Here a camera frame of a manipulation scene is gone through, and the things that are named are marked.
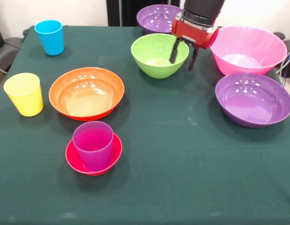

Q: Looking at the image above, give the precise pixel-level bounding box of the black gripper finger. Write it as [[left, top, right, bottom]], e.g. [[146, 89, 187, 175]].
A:
[[187, 46, 199, 71], [169, 37, 181, 64]]

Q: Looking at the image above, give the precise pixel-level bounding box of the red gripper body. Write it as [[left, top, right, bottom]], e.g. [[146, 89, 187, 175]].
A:
[[171, 12, 220, 50]]

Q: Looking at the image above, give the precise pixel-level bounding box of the green bowl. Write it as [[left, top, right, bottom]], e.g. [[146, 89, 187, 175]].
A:
[[130, 33, 190, 79]]

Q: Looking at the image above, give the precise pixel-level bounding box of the purple rounded deep bowl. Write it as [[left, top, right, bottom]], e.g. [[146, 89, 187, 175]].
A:
[[136, 4, 183, 35]]

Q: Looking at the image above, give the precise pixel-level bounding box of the orange wide shallow bowl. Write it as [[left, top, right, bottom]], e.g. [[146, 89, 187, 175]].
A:
[[48, 67, 125, 122]]

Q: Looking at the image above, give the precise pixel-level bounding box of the purple plastic cup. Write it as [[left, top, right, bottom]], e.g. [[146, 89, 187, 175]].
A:
[[72, 121, 114, 172]]

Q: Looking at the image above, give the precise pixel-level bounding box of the red small bowl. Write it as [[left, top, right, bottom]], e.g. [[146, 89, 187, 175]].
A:
[[65, 133, 123, 176]]

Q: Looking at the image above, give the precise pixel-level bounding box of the pink large bowl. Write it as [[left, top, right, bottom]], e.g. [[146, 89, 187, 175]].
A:
[[210, 25, 288, 76]]

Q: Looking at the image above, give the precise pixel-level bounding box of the purple wide shallow bowl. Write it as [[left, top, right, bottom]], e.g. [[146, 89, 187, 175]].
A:
[[214, 73, 290, 128]]

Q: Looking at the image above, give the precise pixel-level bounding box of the dark green table cloth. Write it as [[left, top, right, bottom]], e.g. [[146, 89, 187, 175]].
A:
[[0, 25, 290, 225]]

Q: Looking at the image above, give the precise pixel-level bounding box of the blue plastic cup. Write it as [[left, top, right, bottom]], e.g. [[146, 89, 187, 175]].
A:
[[34, 19, 65, 56]]

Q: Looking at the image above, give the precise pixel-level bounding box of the yellow plastic cup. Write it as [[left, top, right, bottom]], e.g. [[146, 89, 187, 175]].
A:
[[3, 72, 44, 117]]

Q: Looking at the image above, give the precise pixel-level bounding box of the black office chair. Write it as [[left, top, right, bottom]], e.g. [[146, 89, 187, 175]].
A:
[[0, 16, 25, 97]]

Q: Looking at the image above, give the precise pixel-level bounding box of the grey blue cable bundle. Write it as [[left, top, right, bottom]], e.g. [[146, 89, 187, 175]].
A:
[[275, 46, 290, 100]]

